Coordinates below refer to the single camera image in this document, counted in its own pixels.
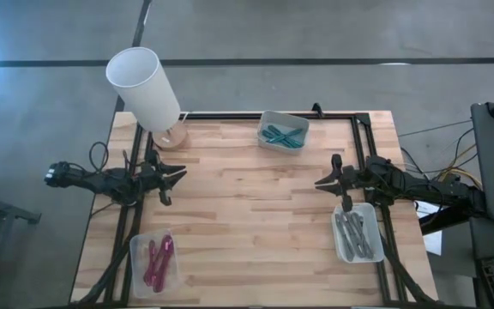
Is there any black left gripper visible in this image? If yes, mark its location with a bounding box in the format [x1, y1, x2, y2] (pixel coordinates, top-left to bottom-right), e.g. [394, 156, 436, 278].
[141, 149, 188, 208]

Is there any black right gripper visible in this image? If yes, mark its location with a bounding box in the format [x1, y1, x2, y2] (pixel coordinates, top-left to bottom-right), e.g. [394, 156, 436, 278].
[314, 154, 366, 214]

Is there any black aluminium table frame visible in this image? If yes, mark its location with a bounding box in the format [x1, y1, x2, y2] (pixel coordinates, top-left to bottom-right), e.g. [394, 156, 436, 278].
[73, 112, 435, 306]

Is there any black metal stand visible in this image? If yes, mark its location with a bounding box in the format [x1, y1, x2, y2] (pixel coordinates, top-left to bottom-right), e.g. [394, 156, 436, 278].
[0, 171, 42, 301]

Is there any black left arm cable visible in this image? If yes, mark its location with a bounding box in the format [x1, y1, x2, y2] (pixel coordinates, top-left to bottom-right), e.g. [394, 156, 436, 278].
[88, 141, 110, 173]

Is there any white paper sheet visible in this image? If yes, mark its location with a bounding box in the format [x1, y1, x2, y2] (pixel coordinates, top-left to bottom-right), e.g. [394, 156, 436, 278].
[413, 200, 444, 257]

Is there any white shade wooden base lamp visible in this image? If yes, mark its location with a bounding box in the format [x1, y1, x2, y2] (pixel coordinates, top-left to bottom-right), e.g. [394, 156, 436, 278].
[105, 45, 190, 151]

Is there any white rectangular bin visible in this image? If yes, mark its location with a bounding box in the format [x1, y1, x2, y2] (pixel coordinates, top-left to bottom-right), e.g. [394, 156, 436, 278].
[330, 202, 386, 264]

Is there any light grey rectangular bin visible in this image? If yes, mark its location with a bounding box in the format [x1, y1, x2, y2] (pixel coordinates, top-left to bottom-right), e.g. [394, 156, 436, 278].
[256, 110, 310, 155]

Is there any clear plastic bin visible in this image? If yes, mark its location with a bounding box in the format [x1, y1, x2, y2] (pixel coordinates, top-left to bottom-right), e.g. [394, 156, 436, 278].
[129, 227, 184, 300]

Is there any yellow wire bundle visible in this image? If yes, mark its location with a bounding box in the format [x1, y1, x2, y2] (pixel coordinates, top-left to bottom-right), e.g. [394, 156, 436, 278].
[437, 167, 484, 190]

